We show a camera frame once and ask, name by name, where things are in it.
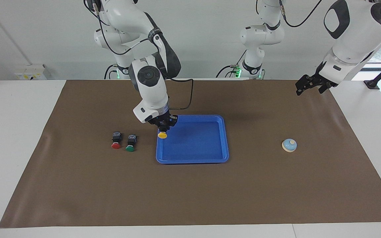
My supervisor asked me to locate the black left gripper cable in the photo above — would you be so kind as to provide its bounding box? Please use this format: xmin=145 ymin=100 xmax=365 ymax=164
xmin=278 ymin=0 xmax=323 ymax=28

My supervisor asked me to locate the black base power cable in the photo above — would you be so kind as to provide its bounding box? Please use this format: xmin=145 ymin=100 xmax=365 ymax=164
xmin=215 ymin=50 xmax=248 ymax=78
xmin=104 ymin=64 xmax=120 ymax=80

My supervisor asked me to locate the blue plastic tray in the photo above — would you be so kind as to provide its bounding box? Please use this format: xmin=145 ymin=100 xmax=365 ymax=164
xmin=155 ymin=114 xmax=230 ymax=165

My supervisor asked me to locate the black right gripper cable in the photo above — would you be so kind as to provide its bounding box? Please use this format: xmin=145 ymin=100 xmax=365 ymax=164
xmin=84 ymin=0 xmax=194 ymax=111

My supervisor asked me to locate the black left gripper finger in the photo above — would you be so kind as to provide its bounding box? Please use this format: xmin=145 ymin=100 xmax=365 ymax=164
xmin=296 ymin=83 xmax=318 ymax=96
xmin=295 ymin=75 xmax=317 ymax=88

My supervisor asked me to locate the brown table mat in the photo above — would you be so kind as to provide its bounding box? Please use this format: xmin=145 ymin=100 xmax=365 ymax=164
xmin=0 ymin=79 xmax=381 ymax=228

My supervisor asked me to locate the white wall socket box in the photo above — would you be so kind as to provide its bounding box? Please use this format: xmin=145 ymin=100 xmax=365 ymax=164
xmin=15 ymin=64 xmax=47 ymax=81

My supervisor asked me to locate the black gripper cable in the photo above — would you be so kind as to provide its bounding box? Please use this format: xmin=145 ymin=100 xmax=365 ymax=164
xmin=84 ymin=0 xmax=194 ymax=111
xmin=278 ymin=0 xmax=323 ymax=28

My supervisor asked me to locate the red mushroom push button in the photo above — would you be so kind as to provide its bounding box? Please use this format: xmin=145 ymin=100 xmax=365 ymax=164
xmin=111 ymin=132 xmax=122 ymax=149

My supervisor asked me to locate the light blue call bell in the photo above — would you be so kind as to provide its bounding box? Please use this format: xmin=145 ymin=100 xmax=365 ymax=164
xmin=281 ymin=138 xmax=298 ymax=153

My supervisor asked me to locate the green mushroom push button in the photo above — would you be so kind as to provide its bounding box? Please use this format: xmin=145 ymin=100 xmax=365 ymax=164
xmin=125 ymin=134 xmax=138 ymax=152

